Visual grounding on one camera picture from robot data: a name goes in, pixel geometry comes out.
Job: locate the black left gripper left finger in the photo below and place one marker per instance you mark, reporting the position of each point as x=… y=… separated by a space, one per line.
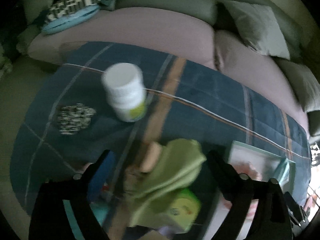
x=62 y=208

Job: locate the leopard print scrunchie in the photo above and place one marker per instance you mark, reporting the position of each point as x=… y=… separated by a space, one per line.
x=72 y=119

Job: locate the green microfiber cloth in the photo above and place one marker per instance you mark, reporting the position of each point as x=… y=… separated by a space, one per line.
x=163 y=173

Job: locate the pink white zigzag cloth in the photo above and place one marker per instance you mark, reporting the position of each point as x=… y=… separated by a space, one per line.
x=249 y=169

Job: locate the teal shallow cardboard box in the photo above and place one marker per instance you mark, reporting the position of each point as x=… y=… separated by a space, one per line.
x=247 y=208

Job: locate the small white green box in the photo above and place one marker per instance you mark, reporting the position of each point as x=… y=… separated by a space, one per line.
x=182 y=212

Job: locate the purple wet wipes pack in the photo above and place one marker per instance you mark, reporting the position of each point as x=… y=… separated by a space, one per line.
x=163 y=233

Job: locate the blue plaid tablecloth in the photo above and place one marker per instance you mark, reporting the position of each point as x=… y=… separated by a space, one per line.
x=186 y=101

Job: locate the grey pillow at right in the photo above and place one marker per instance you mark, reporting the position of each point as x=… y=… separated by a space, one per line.
x=303 y=83

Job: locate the white pill bottle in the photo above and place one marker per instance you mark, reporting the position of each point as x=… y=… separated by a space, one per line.
x=125 y=91

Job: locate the grey green sofa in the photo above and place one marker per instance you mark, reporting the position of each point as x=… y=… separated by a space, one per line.
x=201 y=31

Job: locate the blue shark plush cushion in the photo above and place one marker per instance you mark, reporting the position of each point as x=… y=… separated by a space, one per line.
x=71 y=20

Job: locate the grey square throw pillow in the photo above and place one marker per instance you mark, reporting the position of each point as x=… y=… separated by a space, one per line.
x=258 y=27

